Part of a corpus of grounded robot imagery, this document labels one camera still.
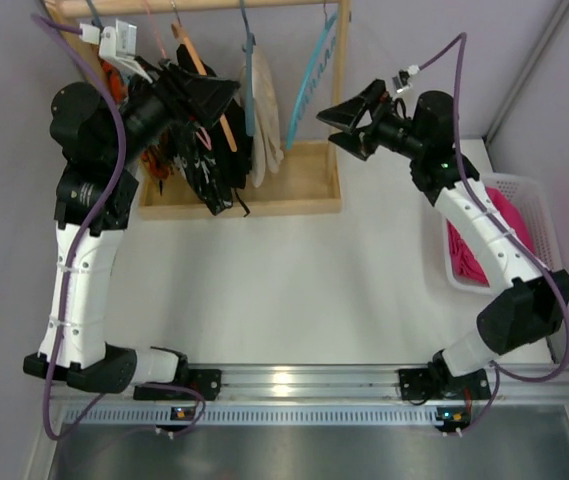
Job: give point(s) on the grey-blue hanger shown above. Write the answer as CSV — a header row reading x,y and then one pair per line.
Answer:
x,y
248,49

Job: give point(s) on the beige trousers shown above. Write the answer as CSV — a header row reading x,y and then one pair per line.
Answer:
x,y
267,152

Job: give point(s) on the light blue hanger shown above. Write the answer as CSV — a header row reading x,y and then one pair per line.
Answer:
x,y
314,72

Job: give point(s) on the orange patterned trousers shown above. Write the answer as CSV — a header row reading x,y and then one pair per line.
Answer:
x,y
150,158

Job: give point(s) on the blue hanger far left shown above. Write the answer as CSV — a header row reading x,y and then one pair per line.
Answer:
x,y
96,21

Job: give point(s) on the orange wooden hanger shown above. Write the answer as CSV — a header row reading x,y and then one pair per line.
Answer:
x,y
180,33

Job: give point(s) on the aluminium rail base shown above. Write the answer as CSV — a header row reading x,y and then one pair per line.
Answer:
x,y
343,395

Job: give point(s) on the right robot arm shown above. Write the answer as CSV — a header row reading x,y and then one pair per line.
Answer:
x,y
530,300

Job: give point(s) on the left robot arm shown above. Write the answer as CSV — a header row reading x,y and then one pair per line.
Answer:
x,y
99,139

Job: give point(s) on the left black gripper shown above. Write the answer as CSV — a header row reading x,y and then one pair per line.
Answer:
x,y
175,98

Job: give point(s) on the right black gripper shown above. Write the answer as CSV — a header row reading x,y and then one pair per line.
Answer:
x,y
370,123

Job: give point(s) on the white plastic basket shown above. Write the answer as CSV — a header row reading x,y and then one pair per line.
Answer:
x,y
529,220

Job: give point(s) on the wooden clothes rack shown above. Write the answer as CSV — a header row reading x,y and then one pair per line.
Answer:
x,y
309,178

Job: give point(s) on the pink wire hanger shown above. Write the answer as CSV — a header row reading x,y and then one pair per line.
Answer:
x,y
200,133

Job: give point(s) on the black white patterned trousers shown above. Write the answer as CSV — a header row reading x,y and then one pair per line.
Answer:
x,y
207,172

